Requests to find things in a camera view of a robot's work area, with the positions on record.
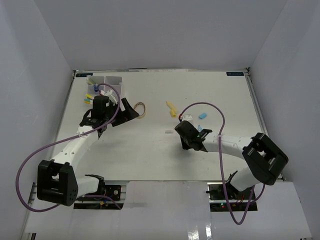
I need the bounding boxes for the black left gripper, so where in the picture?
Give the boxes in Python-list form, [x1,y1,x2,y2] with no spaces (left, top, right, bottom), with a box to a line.
[104,98,139,127]

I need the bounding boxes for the blue cap spray bottle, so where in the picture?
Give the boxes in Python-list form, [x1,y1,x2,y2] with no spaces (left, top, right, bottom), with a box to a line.
[93,85,99,93]

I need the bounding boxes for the white marker orange cap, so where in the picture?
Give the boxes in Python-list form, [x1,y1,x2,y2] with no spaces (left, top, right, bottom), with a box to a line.
[84,98,93,105]

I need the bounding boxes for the thin yellow highlighter pen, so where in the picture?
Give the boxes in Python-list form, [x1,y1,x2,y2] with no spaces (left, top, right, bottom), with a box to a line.
[86,75,97,85]

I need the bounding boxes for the white marker yellow cap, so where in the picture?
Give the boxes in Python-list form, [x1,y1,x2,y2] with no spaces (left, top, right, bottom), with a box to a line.
[85,94,94,100]

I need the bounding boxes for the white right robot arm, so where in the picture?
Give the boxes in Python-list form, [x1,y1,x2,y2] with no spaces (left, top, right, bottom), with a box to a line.
[174,120,289,200]

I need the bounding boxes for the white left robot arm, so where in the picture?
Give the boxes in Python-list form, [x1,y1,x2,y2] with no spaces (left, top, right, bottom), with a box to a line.
[37,95,139,206]

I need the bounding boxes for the yellow masking tape roll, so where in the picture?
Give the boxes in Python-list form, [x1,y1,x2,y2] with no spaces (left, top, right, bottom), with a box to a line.
[133,101,147,119]

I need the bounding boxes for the light blue highlighter cap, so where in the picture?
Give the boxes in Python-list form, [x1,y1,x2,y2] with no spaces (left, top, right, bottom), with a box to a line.
[198,112,207,120]

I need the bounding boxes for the yellow highlighter cap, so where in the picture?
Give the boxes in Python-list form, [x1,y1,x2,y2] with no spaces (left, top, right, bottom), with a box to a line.
[170,109,177,118]

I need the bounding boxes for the white right organizer box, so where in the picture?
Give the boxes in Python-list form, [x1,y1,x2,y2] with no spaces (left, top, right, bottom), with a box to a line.
[103,75,122,108]

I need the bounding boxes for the white organizer box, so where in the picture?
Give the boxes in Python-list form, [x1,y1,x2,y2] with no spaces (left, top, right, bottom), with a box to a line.
[103,75,122,108]
[85,75,105,100]

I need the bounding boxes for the yellow highlighter body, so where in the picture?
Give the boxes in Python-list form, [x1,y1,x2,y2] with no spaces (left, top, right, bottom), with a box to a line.
[166,101,178,112]

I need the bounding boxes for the white left organizer box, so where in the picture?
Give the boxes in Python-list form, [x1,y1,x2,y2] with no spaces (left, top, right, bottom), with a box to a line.
[85,75,105,100]

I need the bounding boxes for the black left table logo label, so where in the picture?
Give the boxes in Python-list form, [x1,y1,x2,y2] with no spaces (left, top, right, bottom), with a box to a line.
[75,72,93,78]

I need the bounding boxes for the black table logo label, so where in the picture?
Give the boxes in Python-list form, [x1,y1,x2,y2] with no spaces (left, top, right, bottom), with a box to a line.
[75,72,93,78]
[226,71,244,76]

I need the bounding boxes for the white front cover panel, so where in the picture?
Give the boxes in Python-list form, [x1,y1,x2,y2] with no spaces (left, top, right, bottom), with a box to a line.
[25,181,312,240]

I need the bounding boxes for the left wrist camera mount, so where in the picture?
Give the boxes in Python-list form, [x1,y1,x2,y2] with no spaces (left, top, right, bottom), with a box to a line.
[99,89,118,105]

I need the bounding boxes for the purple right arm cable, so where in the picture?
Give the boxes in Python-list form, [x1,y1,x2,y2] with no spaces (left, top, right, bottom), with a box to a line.
[178,102,266,225]

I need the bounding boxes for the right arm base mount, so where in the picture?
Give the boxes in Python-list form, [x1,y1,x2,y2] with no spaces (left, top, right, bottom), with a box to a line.
[206,181,252,213]

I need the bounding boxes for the aluminium table edge rail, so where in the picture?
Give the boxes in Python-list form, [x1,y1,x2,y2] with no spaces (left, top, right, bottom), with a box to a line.
[244,68,289,186]

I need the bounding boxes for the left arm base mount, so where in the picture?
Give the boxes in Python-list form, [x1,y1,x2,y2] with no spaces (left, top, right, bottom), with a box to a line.
[73,184,126,210]

